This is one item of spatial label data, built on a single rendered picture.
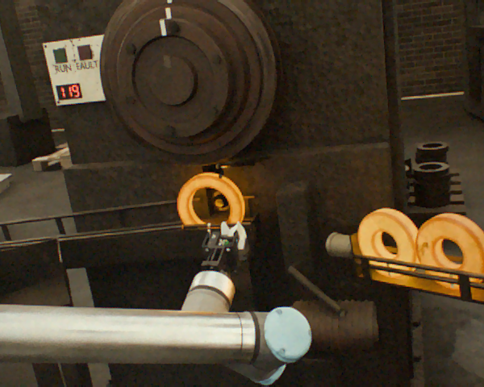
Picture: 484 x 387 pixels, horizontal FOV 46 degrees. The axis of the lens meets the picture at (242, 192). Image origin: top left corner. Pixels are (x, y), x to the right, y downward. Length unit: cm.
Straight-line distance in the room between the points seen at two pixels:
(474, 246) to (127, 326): 67
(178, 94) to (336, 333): 68
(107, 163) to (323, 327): 81
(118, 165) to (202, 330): 87
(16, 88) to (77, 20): 509
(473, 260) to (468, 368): 100
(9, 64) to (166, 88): 549
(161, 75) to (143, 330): 68
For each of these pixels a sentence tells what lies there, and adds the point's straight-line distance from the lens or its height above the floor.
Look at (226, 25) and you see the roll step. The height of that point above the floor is 122.
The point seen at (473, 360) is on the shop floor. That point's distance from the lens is 223.
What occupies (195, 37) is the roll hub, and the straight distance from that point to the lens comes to 137.
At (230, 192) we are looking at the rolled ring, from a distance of 154.
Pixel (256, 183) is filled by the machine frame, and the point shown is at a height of 79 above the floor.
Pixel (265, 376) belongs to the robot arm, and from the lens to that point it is 115.
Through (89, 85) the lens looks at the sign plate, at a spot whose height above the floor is 111.
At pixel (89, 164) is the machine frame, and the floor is 87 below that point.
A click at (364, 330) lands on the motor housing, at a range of 143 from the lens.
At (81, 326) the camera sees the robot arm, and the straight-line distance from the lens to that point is 93.
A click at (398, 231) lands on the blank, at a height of 75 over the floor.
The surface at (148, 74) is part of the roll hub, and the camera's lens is 143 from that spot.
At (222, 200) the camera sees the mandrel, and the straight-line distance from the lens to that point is 165.
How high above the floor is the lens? 123
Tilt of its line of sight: 17 degrees down
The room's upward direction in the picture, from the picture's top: 8 degrees counter-clockwise
